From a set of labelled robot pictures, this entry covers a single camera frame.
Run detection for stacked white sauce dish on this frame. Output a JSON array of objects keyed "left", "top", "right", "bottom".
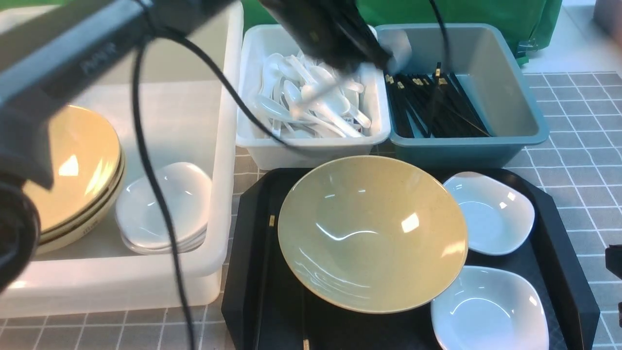
[{"left": 115, "top": 162, "right": 212, "bottom": 255}]

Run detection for small white plastic bin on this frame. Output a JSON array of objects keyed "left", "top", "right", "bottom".
[{"left": 236, "top": 24, "right": 391, "bottom": 171}]

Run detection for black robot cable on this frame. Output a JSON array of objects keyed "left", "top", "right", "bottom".
[{"left": 131, "top": 24, "right": 311, "bottom": 350}]

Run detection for white soup spoon in bin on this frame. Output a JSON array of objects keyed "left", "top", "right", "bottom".
[{"left": 309, "top": 92, "right": 363, "bottom": 138}]

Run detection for blue-grey plastic bin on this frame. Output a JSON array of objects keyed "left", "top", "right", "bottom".
[{"left": 389, "top": 23, "right": 550, "bottom": 169}]

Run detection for black plastic serving tray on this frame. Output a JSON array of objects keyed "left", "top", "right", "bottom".
[{"left": 222, "top": 168, "right": 600, "bottom": 350}]

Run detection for stacked yellow-green bowl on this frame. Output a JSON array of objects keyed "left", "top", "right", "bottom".
[{"left": 24, "top": 105, "right": 126, "bottom": 255}]

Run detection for black chopsticks in bin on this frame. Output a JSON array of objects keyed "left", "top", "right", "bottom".
[{"left": 384, "top": 62, "right": 491, "bottom": 138}]

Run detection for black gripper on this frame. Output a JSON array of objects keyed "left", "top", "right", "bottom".
[{"left": 260, "top": 0, "right": 413, "bottom": 75}]

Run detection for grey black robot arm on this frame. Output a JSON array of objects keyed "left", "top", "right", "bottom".
[{"left": 0, "top": 0, "right": 412, "bottom": 290}]

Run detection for white square sauce dish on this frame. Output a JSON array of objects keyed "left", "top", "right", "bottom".
[
  {"left": 431, "top": 266, "right": 550, "bottom": 350},
  {"left": 443, "top": 172, "right": 536, "bottom": 256}
]

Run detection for yellow-green noodle bowl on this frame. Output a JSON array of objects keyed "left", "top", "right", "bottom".
[{"left": 277, "top": 156, "right": 468, "bottom": 314}]

